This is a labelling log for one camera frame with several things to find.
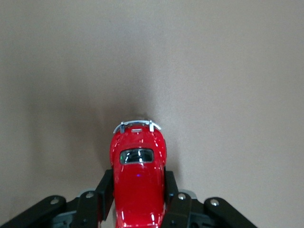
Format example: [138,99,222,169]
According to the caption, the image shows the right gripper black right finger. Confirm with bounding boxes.
[163,170,258,228]

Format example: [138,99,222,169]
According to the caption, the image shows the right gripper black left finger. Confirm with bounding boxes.
[0,168,115,228]

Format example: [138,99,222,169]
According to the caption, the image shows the red beetle toy car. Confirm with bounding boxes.
[109,120,167,228]

